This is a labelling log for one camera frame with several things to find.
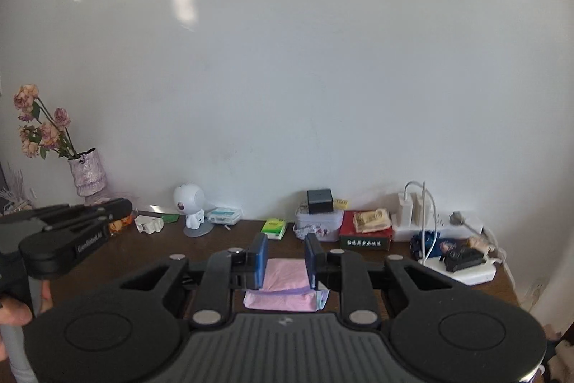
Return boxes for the green tissue packet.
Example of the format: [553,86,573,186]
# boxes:
[261,218,287,240]

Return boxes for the black device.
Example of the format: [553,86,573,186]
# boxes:
[442,248,487,274]

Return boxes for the yellow paper bundles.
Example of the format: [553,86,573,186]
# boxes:
[353,209,391,233]

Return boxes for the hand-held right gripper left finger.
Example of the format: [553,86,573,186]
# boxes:
[119,233,269,330]

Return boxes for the dried pink roses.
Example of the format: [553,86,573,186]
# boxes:
[13,84,77,162]

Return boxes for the person's left hand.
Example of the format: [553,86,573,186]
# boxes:
[0,282,55,326]

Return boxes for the white plastic clip block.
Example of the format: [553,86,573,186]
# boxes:
[135,215,165,235]

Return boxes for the blue strap bundle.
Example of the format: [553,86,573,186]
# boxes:
[410,230,442,260]

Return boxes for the white robot figurine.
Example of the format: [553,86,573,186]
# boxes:
[173,183,215,238]

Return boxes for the purple textured vase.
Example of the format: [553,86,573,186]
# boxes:
[67,148,108,204]

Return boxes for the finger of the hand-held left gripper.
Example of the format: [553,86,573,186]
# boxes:
[0,204,90,219]
[42,198,134,231]

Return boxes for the pale dried twig bouquet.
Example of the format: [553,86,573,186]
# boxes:
[0,161,32,215]

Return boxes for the pink and blue garment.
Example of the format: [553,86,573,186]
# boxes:
[243,258,331,313]

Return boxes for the small black box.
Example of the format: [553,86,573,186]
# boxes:
[307,188,335,214]

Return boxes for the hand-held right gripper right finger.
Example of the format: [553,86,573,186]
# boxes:
[305,233,453,329]

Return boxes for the small white plastic box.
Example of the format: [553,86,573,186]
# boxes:
[207,207,243,226]

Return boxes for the red and green box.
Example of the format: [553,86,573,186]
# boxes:
[338,210,395,251]

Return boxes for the white charging cable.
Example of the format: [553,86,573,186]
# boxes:
[403,180,438,265]

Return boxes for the white power strip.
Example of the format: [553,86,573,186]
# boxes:
[392,210,485,242]

